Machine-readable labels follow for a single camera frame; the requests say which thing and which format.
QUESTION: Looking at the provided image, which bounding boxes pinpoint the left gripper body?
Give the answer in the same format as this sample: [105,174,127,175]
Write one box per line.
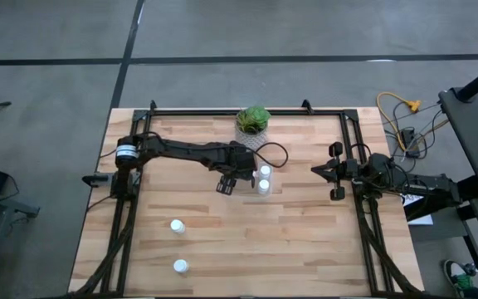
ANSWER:
[217,141,259,183]

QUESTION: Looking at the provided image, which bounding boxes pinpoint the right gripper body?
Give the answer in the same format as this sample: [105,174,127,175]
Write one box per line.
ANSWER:
[341,157,363,184]

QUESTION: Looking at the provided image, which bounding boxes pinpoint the clear plastic basket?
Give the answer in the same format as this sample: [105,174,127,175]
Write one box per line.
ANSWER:
[232,162,273,199]

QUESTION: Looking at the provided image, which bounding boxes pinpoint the white geometric plant pot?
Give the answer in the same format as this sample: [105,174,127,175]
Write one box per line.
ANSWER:
[234,122,270,151]

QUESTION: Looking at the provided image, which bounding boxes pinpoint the green artificial succulent plant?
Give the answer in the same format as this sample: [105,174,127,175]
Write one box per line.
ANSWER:
[236,105,271,135]

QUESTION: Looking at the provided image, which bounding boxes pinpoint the black power strip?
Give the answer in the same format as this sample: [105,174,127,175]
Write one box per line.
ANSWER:
[400,127,421,159]

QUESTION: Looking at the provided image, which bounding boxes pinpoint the white paper sheet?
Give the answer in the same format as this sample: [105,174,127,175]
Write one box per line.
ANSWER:
[402,193,434,226]

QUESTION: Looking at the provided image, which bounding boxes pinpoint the black side table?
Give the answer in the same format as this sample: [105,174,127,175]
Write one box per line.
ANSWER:
[437,85,478,201]

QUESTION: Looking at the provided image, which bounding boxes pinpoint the person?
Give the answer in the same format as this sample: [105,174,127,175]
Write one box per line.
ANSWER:
[444,259,478,299]

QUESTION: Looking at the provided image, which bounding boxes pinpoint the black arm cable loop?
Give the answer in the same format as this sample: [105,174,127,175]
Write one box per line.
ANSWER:
[246,141,289,169]

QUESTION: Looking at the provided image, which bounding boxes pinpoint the black aluminium table frame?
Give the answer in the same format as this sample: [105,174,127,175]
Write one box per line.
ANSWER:
[71,99,425,298]

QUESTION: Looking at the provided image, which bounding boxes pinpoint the yellow extension cable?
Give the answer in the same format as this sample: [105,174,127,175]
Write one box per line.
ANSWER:
[376,91,422,153]

